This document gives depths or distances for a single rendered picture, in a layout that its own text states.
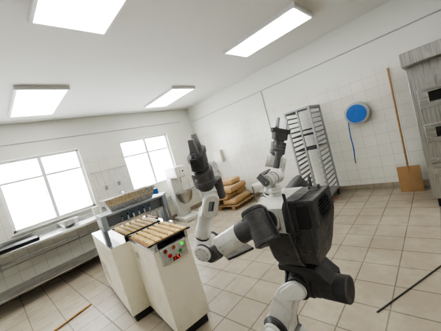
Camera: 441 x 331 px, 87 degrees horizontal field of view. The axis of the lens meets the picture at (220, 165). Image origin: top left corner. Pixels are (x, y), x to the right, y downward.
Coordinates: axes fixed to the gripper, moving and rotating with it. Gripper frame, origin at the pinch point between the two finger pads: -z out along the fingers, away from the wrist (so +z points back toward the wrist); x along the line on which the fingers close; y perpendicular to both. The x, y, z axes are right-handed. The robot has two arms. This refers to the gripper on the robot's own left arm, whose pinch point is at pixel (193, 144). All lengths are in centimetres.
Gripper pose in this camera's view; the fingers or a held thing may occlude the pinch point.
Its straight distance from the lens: 86.5
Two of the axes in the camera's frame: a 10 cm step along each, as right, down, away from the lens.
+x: 1.1, -4.9, 8.6
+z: 2.1, 8.6, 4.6
